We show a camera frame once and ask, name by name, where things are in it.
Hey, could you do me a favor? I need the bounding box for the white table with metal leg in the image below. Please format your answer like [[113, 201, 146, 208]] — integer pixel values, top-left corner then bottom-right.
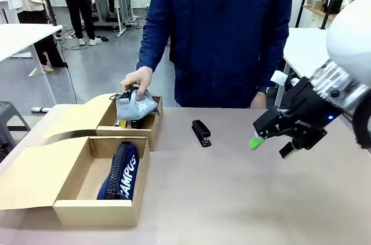
[[0, 24, 63, 107]]

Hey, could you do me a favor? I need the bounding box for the wide white table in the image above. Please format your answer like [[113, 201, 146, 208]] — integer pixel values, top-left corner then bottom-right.
[[274, 27, 334, 108]]

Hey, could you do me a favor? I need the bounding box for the person's right hand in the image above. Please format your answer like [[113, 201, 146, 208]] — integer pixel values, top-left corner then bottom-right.
[[119, 67, 154, 100]]

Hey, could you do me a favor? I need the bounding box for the grey pencil case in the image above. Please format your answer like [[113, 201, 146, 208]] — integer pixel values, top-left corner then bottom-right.
[[109, 87, 159, 120]]

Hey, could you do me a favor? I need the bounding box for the small black box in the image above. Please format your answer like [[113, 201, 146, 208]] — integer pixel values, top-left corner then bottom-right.
[[329, 0, 344, 15]]

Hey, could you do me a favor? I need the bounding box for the large open cardboard box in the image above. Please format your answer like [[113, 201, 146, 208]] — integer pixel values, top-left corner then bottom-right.
[[0, 136, 151, 228]]

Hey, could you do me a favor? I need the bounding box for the small open cardboard box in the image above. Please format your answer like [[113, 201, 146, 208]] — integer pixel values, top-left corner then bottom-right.
[[43, 93, 163, 152]]

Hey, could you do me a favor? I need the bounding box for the black stapler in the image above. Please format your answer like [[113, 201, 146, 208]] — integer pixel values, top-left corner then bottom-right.
[[191, 119, 212, 148]]

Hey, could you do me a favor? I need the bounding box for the person in navy coat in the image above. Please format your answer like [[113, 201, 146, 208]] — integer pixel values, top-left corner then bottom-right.
[[136, 0, 293, 109]]

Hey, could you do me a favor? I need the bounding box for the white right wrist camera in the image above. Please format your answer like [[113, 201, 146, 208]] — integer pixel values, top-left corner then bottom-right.
[[271, 70, 299, 87]]

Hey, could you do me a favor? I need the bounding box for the person's left hand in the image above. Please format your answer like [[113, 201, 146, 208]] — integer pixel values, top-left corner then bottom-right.
[[250, 92, 269, 109]]

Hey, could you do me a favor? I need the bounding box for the navy-sleeved right forearm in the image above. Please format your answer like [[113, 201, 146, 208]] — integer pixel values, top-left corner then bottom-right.
[[136, 19, 173, 74]]

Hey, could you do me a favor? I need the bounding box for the grey metal stool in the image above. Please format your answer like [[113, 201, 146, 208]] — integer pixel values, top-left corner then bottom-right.
[[0, 101, 32, 149]]

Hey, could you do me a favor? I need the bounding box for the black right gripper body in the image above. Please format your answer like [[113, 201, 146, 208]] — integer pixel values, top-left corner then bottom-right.
[[282, 76, 339, 151]]

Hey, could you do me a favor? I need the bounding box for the navy-sleeved left forearm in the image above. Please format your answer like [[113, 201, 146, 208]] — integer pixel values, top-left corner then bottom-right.
[[256, 30, 290, 93]]

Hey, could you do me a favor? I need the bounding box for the black right arm cable sleeve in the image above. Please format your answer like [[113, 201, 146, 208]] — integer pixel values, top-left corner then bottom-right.
[[352, 103, 371, 149]]

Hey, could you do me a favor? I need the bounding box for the navy blue pencil case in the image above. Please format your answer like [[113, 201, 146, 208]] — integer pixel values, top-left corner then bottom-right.
[[96, 141, 142, 200]]

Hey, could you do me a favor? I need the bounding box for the wooden shelf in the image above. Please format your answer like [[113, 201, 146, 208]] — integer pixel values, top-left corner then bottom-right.
[[303, 4, 339, 24]]

